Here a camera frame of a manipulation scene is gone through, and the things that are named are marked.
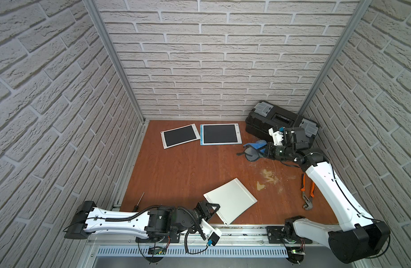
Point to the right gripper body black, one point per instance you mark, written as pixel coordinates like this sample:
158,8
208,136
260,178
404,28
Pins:
278,153

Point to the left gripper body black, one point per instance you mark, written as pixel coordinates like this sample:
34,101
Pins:
202,211

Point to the blue microfiber cleaning mitt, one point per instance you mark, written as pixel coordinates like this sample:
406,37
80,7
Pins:
253,151

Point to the blue-edged drawing tablet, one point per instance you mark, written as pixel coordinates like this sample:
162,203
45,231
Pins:
220,134

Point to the white drawing tablet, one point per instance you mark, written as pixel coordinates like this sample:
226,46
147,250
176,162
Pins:
233,198
179,136

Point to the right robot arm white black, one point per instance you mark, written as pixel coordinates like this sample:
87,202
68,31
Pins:
357,235

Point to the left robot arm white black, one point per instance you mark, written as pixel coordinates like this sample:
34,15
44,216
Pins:
89,219

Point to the black toolbox grey latches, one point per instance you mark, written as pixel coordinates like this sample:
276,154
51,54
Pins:
266,115

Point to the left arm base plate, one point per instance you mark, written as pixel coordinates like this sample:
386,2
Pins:
160,235

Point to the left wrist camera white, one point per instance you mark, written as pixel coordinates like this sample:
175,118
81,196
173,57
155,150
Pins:
212,235

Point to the aluminium mounting rail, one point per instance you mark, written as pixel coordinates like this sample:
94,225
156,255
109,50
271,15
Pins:
242,235

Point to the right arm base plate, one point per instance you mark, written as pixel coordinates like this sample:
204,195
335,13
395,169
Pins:
276,235

